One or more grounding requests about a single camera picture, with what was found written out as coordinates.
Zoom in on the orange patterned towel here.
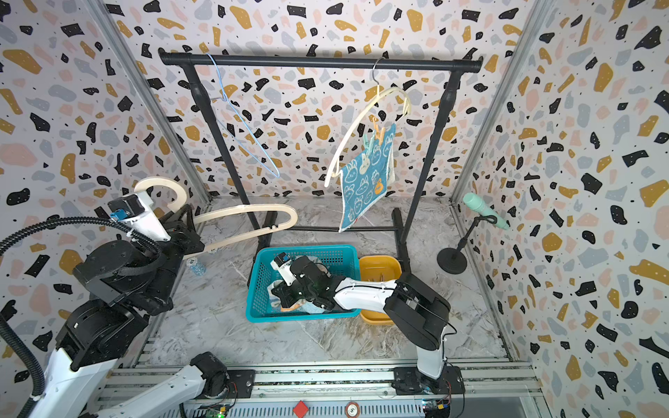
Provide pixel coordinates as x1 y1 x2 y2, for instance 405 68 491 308
268 282 304 312

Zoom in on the light blue wire hanger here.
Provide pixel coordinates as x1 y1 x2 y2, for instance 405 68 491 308
206 53 280 179

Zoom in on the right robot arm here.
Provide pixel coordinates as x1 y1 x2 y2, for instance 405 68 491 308
270 253 451 381

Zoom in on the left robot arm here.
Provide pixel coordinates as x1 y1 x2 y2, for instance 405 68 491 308
1 194 206 417

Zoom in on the large wooden hanger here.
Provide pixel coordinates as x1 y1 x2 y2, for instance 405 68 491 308
323 56 413 188

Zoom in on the teal plastic basket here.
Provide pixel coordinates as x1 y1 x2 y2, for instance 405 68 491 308
246 244 361 323

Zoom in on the yellow plastic bin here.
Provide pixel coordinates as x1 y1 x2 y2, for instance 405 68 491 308
359 255 402 326

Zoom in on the red diamond sticker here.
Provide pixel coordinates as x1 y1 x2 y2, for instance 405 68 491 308
293 401 309 418

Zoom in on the teal jellyfish pattern towel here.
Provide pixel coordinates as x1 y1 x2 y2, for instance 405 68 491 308
339 124 397 233

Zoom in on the round red white sticker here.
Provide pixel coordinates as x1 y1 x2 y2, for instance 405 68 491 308
344 402 361 418

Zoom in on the black microphone stand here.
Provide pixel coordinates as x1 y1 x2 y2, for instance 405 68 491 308
437 215 498 274

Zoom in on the mint green clothespin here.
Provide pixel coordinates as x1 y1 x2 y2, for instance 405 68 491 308
362 132 377 158

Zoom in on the orange clothespin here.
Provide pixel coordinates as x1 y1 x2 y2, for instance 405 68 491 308
370 116 385 143

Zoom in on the black clothes rack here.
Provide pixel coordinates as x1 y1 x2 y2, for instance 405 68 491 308
160 52 483 273

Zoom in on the mint green microphone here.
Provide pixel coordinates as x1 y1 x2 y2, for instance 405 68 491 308
463 193 510 230

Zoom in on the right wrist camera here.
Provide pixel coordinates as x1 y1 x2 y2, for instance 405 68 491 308
270 253 295 286

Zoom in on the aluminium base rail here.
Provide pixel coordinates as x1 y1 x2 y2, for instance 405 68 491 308
88 359 524 418

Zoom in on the black corrugated cable conduit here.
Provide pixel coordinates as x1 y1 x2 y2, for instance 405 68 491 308
0 215 163 418

